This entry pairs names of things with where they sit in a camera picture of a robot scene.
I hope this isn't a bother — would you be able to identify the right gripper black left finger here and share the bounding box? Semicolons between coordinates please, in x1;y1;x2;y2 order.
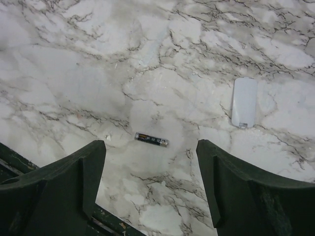
0;140;106;236

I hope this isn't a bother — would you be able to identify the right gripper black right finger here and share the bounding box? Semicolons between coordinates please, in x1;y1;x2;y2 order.
196;140;315;236

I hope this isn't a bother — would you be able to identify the white battery cover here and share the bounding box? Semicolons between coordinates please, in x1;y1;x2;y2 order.
231;77;258;128

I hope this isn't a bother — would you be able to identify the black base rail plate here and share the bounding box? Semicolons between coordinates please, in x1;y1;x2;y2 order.
0;140;140;236

